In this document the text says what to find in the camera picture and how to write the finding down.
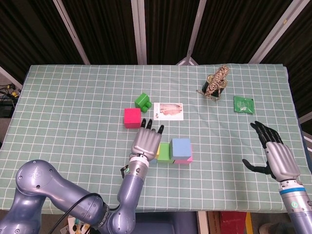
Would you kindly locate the brown rounded object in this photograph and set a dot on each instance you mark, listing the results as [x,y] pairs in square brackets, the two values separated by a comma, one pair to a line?
[267,229]

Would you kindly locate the green checkered tablecloth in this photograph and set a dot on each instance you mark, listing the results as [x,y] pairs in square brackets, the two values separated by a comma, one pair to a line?
[73,97]

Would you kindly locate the white picture card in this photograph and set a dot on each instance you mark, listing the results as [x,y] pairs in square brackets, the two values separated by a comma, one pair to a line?
[168,112]

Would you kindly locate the red box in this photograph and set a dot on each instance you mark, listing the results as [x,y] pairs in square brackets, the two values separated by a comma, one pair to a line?
[231,221]

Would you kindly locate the green foil packet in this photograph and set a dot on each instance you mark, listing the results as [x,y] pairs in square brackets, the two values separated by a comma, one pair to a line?
[243,104]

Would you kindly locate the pink cube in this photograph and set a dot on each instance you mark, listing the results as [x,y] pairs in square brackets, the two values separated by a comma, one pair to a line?
[182,161]

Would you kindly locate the black electronics box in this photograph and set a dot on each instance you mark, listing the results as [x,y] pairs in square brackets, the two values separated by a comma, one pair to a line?
[5,111]

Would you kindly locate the yellow panel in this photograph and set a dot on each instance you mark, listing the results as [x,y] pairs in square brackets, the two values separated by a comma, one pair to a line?
[248,223]

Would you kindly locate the dark green gift box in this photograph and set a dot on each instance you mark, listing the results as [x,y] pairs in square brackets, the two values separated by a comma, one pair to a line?
[218,92]

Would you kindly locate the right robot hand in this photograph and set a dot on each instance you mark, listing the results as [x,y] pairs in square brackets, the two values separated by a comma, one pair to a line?
[280,161]

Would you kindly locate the white table leg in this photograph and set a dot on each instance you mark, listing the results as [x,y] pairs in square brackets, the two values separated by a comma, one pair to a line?
[201,223]

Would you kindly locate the red cube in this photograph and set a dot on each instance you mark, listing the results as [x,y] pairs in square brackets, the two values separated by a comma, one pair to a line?
[132,118]

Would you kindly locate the white double frame post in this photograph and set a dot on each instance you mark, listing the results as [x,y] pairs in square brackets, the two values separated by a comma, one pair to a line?
[139,31]

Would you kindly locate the green cube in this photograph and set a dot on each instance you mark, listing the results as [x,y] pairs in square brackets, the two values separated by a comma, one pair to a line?
[164,152]

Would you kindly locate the grey post foot bracket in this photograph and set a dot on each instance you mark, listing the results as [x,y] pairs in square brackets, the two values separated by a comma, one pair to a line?
[186,61]

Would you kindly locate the green plastic toy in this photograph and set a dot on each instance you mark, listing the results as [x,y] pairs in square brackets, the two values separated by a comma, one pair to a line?
[142,100]

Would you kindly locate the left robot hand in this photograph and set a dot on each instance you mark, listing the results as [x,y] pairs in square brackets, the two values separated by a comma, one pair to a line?
[146,142]

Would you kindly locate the dark brown curtain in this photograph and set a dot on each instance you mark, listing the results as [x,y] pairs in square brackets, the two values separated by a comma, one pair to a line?
[109,29]

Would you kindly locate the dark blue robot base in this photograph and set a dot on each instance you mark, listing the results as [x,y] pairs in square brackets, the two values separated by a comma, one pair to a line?
[165,224]

